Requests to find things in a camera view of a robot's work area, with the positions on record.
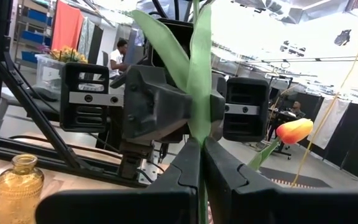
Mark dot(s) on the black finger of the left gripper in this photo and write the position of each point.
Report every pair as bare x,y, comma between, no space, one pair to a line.
154,109
218,109

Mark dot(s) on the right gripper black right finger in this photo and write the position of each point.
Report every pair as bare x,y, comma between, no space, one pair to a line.
259,207

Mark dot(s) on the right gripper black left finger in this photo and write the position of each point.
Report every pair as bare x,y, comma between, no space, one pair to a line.
166,207

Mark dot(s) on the red artificial tulip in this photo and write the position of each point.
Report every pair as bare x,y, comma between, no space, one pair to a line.
199,93

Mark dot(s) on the yellow orange artificial tulip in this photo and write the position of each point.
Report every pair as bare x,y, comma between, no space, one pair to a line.
294,130

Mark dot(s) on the amber glass vase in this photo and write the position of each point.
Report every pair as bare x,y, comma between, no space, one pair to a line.
17,193

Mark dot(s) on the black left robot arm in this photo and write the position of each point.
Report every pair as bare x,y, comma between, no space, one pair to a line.
134,158

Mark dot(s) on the dark floor mat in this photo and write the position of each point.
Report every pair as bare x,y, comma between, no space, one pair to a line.
291,175

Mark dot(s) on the clear plastic bin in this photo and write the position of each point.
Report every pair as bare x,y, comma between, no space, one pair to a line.
47,74

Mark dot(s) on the grey bench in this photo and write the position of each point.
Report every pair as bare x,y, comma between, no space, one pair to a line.
11,99

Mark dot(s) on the black rolling stand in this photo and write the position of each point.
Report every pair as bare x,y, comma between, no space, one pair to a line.
280,119

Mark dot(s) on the yellow flower bunch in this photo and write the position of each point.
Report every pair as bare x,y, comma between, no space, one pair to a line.
68,56

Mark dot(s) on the person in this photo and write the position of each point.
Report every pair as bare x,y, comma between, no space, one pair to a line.
116,59
296,109

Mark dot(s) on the blue storage bin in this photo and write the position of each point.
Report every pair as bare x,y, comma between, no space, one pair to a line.
39,17
29,56
36,37

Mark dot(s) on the grey patterned cloth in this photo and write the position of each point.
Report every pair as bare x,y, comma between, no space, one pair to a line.
85,37

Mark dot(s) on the orange hanging cloth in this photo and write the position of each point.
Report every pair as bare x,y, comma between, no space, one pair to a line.
67,25

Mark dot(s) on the metal storage shelf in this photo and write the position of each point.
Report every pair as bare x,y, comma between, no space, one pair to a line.
19,31

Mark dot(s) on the white hanging cloth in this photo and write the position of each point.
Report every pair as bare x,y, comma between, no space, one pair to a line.
337,124

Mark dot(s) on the black ceiling device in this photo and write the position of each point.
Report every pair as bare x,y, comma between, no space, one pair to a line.
342,38

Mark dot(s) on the silver metal bracket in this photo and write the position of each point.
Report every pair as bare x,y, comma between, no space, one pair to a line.
148,174

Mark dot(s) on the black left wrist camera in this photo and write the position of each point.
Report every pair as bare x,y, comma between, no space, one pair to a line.
182,34

